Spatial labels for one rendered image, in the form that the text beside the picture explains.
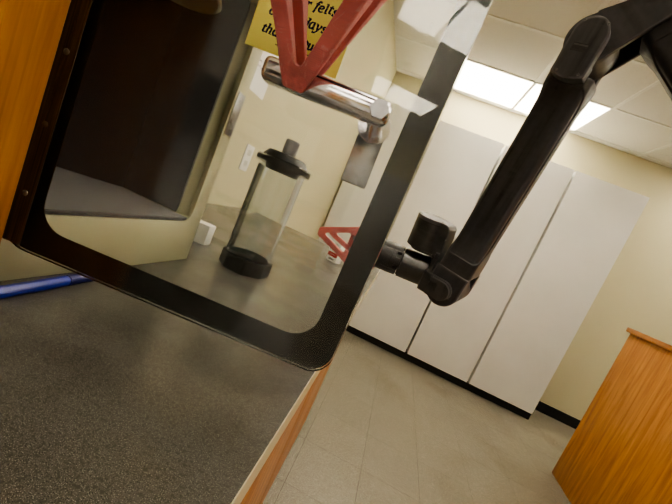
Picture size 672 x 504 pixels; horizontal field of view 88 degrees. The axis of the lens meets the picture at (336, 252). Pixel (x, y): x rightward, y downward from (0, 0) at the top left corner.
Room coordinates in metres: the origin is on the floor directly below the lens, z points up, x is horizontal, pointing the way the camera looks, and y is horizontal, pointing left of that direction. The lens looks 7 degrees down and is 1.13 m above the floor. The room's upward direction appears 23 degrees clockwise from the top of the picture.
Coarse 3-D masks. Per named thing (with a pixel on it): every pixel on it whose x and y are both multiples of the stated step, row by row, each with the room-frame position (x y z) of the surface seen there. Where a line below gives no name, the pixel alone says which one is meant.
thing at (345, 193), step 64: (128, 0) 0.28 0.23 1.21; (192, 0) 0.28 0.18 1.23; (256, 0) 0.28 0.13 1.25; (448, 0) 0.29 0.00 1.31; (128, 64) 0.28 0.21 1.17; (192, 64) 0.28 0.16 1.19; (256, 64) 0.28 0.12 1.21; (384, 64) 0.29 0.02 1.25; (448, 64) 0.29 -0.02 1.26; (64, 128) 0.28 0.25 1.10; (128, 128) 0.28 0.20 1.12; (192, 128) 0.28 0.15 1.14; (256, 128) 0.28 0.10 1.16; (320, 128) 0.28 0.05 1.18; (64, 192) 0.28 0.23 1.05; (128, 192) 0.28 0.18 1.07; (192, 192) 0.28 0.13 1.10; (256, 192) 0.28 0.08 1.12; (320, 192) 0.29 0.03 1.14; (384, 192) 0.29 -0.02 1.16; (64, 256) 0.28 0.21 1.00; (128, 256) 0.28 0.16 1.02; (192, 256) 0.28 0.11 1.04; (256, 256) 0.28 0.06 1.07; (320, 256) 0.29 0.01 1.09; (192, 320) 0.28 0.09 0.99; (256, 320) 0.29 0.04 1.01; (320, 320) 0.29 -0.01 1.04
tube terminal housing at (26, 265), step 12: (0, 252) 0.30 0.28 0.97; (12, 252) 0.31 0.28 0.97; (24, 252) 0.32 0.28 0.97; (0, 264) 0.30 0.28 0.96; (12, 264) 0.31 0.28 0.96; (24, 264) 0.33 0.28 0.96; (36, 264) 0.34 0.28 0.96; (48, 264) 0.35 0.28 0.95; (0, 276) 0.31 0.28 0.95; (12, 276) 0.32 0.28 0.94; (24, 276) 0.33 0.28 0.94; (36, 276) 0.34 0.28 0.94
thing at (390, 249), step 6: (384, 246) 0.63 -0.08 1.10; (390, 246) 0.63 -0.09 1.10; (396, 246) 0.63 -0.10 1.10; (402, 246) 0.64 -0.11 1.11; (384, 252) 0.62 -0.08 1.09; (390, 252) 0.62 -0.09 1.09; (396, 252) 0.62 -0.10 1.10; (402, 252) 0.62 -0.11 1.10; (378, 258) 0.62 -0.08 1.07; (384, 258) 0.62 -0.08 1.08; (390, 258) 0.62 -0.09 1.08; (396, 258) 0.62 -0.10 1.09; (378, 264) 0.63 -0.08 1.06; (384, 264) 0.62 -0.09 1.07; (390, 264) 0.62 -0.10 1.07; (384, 270) 0.64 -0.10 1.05; (390, 270) 0.63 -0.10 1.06
